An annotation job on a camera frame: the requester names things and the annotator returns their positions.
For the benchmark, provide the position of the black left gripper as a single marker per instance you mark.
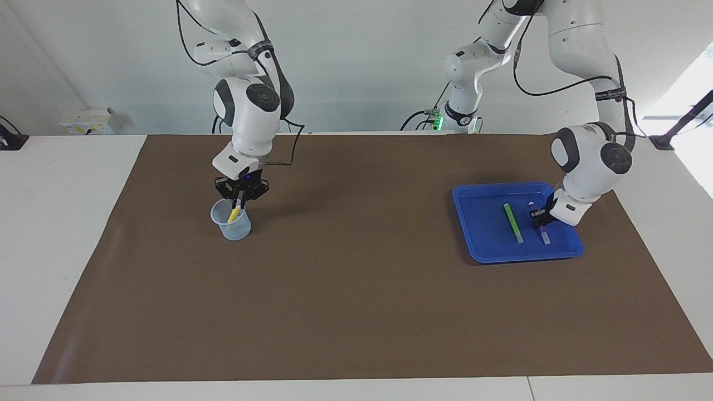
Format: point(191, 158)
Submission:
point(550, 207)

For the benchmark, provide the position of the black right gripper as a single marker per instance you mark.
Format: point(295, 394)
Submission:
point(242, 186)

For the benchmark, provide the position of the yellow pen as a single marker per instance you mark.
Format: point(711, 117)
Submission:
point(234, 216)

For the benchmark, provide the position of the purple pen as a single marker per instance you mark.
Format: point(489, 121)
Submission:
point(545, 237)

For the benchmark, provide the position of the green pen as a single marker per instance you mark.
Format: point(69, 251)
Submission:
point(513, 223)

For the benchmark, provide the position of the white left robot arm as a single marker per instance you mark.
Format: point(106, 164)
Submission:
point(585, 161)

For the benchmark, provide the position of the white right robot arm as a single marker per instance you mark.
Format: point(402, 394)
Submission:
point(250, 117)

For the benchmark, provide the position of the blue plastic tray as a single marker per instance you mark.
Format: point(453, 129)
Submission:
point(484, 223)

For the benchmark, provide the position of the translucent plastic cup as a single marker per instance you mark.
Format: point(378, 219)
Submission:
point(237, 231)

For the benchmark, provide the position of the black angled stand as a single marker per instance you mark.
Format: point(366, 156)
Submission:
point(663, 142)

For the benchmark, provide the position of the brown table mat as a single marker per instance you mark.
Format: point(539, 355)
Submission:
point(356, 289)

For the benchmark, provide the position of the black table clamp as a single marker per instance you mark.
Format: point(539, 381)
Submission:
point(14, 140)

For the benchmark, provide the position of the white wall socket box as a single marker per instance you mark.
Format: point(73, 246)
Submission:
point(83, 122)

